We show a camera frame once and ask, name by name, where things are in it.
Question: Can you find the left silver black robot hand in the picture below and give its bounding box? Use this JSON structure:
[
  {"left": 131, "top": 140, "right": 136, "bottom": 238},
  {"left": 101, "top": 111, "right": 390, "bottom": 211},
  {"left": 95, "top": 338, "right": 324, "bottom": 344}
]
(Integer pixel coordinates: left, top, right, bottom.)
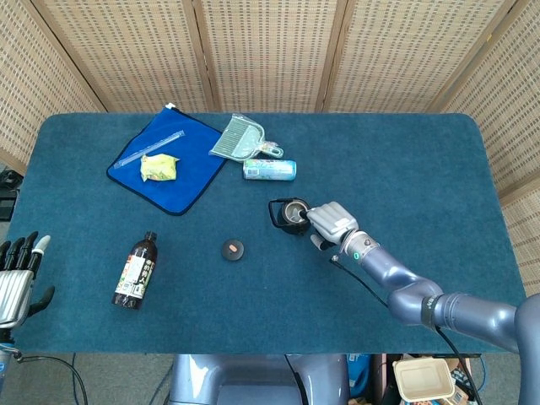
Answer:
[{"left": 0, "top": 230, "right": 56, "bottom": 330}]

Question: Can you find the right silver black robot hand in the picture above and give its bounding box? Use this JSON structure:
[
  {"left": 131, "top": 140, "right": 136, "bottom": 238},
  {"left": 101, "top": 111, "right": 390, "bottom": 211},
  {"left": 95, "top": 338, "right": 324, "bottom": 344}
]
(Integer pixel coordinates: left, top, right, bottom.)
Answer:
[{"left": 300, "top": 201, "right": 359, "bottom": 251}]

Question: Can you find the black cast iron teapot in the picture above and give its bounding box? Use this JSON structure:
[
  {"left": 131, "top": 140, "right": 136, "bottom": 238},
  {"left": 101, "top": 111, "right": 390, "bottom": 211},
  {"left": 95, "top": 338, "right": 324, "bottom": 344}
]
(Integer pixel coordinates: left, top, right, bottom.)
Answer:
[{"left": 267, "top": 196, "right": 314, "bottom": 237}]

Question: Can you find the black teapot lid orange knob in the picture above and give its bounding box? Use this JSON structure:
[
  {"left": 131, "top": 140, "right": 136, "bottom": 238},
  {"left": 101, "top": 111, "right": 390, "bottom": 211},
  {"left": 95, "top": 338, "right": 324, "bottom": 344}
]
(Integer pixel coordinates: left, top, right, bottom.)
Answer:
[{"left": 220, "top": 238, "right": 247, "bottom": 262}]

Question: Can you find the dark sauce bottle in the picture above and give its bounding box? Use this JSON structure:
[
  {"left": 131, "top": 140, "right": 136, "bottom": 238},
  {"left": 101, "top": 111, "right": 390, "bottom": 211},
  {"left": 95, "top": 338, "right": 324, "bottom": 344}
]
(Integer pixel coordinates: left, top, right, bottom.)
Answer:
[{"left": 111, "top": 230, "right": 159, "bottom": 311}]

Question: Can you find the blue printed bag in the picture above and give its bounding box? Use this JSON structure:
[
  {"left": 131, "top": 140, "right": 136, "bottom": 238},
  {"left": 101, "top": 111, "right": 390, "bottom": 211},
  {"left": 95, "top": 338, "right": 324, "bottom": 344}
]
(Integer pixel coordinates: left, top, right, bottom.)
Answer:
[{"left": 348, "top": 354, "right": 372, "bottom": 397}]

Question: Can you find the light green drink can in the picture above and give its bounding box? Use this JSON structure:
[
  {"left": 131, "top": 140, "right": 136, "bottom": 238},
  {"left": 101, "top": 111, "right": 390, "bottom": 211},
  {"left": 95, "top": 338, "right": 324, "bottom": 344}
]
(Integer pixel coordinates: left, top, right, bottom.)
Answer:
[{"left": 242, "top": 159, "right": 298, "bottom": 182}]

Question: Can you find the black equipment box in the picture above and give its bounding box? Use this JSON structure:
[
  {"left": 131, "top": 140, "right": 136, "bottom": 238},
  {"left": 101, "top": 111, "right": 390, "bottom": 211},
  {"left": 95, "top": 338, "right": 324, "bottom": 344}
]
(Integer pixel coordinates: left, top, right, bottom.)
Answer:
[{"left": 0, "top": 168, "right": 20, "bottom": 220}]

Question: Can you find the teal carpet table cover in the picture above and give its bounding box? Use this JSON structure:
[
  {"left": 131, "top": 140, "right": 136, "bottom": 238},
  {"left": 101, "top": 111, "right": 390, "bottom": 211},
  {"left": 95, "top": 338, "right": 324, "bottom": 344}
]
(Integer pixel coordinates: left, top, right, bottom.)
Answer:
[{"left": 7, "top": 111, "right": 536, "bottom": 354}]

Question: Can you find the green dustpan brush set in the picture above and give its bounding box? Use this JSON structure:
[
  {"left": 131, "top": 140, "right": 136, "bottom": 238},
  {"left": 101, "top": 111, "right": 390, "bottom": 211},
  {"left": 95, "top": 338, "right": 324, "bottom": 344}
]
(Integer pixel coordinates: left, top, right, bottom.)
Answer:
[{"left": 208, "top": 113, "right": 284, "bottom": 164}]

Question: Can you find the blue microfibre cloth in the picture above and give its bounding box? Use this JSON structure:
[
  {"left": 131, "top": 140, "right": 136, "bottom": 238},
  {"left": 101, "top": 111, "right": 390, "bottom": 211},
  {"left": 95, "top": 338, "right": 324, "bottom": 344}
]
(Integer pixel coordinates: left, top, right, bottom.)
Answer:
[{"left": 105, "top": 107, "right": 229, "bottom": 217}]

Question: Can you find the grey-blue robot torso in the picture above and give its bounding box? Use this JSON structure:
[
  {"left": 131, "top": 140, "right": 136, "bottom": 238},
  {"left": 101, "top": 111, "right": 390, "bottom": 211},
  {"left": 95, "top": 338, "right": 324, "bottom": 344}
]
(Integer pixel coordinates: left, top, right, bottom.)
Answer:
[{"left": 168, "top": 353, "right": 351, "bottom": 405}]

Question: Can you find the beige takeaway food box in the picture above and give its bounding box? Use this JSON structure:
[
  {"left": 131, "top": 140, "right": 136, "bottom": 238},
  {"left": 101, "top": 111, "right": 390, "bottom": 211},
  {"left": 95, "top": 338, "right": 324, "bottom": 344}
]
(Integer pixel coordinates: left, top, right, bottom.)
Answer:
[{"left": 391, "top": 358, "right": 456, "bottom": 404}]

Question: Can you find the rattan wooden folding screen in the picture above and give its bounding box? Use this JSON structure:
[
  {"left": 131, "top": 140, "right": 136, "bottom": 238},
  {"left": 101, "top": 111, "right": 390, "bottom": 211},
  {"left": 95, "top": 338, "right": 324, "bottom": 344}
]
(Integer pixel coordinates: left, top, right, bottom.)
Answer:
[{"left": 0, "top": 0, "right": 540, "bottom": 296}]

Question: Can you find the yellow green snack packet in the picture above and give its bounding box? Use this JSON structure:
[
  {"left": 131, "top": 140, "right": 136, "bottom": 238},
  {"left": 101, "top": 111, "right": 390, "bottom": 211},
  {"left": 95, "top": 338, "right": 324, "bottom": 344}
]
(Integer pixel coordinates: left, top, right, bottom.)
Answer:
[{"left": 139, "top": 153, "right": 181, "bottom": 182}]

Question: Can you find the clear plastic ruler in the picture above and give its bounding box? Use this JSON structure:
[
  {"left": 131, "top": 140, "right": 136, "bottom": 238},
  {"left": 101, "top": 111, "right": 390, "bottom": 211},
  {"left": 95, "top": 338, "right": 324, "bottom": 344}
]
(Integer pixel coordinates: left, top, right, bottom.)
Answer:
[{"left": 113, "top": 129, "right": 186, "bottom": 170}]

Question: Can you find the colourful printed carton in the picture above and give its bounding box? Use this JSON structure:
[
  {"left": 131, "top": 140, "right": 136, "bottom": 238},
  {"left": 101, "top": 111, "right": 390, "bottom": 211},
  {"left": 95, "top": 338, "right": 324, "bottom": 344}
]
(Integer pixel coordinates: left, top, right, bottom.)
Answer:
[{"left": 451, "top": 365, "right": 478, "bottom": 405}]

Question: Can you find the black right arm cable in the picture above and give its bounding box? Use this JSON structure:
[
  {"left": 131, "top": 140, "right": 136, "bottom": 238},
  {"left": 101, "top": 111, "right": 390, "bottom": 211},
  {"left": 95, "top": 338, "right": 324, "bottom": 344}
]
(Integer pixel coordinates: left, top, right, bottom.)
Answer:
[{"left": 330, "top": 254, "right": 484, "bottom": 405}]

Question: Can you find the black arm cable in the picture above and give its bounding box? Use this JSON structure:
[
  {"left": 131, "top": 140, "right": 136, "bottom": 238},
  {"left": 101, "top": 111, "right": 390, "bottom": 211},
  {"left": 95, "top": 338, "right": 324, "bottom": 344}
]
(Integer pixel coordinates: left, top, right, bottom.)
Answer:
[
  {"left": 12, "top": 353, "right": 89, "bottom": 405},
  {"left": 330, "top": 254, "right": 484, "bottom": 405}
]

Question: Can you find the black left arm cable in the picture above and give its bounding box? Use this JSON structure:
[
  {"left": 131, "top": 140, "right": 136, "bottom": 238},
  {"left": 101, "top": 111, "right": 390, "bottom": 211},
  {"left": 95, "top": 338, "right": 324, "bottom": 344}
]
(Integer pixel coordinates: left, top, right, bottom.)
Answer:
[{"left": 12, "top": 353, "right": 89, "bottom": 405}]

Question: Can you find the black torso cable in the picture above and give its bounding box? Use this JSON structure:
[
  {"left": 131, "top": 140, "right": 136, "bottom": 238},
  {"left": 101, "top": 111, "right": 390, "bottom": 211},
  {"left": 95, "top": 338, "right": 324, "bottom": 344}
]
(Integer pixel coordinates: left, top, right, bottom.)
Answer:
[{"left": 283, "top": 354, "right": 307, "bottom": 405}]

